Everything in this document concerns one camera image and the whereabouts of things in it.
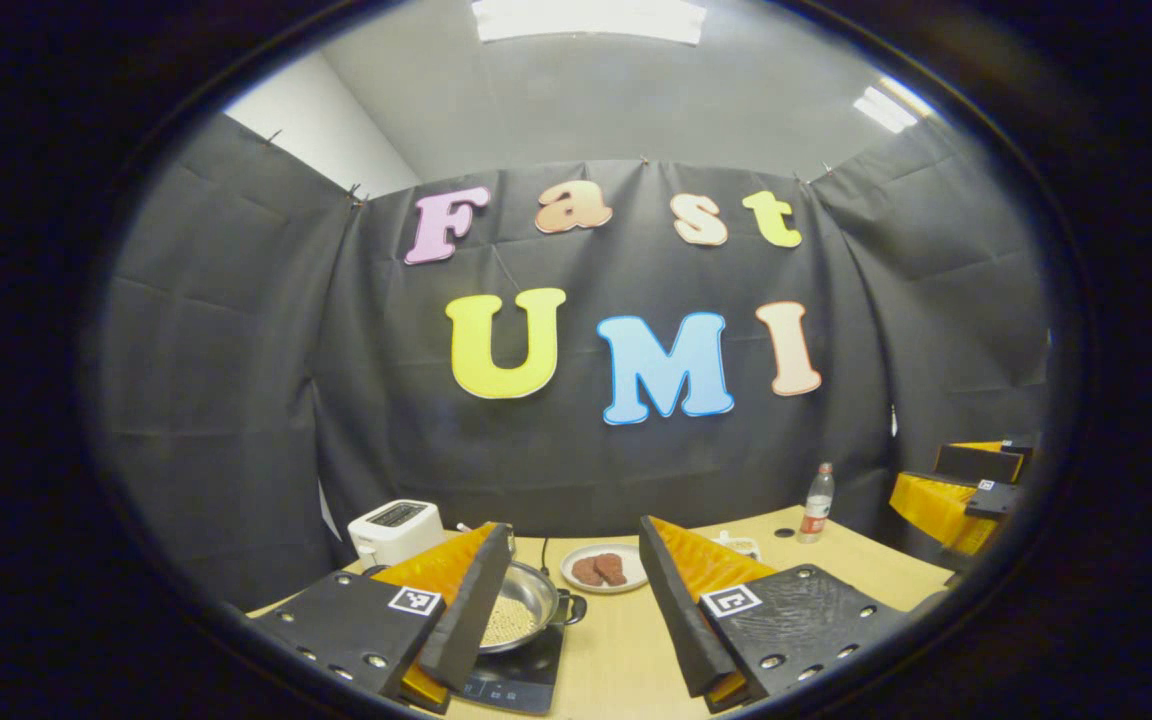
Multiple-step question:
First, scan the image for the white round plate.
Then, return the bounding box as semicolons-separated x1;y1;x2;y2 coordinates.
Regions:
560;543;649;595

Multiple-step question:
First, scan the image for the white divided bean dish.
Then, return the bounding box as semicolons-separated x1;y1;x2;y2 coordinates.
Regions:
711;530;763;563

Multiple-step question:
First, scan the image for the stainless steel pot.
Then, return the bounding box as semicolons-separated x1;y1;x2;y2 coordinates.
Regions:
476;560;588;656

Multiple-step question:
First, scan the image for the large ceiling light panel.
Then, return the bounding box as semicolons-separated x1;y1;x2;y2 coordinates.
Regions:
471;0;707;46

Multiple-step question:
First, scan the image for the pile of soybeans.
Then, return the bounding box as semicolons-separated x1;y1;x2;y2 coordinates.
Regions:
481;593;540;648

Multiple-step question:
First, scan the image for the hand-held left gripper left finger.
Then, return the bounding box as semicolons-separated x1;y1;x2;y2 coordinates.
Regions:
251;521;517;714

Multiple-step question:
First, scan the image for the white toaster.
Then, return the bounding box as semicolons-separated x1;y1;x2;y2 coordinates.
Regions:
347;499;447;571

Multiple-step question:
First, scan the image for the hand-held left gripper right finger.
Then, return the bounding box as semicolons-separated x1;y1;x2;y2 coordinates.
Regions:
638;516;912;714

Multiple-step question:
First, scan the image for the clear plastic water bottle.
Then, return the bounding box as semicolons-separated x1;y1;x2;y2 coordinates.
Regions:
798;462;836;545

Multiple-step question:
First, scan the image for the small ceiling light panel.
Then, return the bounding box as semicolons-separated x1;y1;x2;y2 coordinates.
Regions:
853;78;937;134

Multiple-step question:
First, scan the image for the black backdrop cloth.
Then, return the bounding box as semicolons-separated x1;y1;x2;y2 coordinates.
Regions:
86;110;1057;611

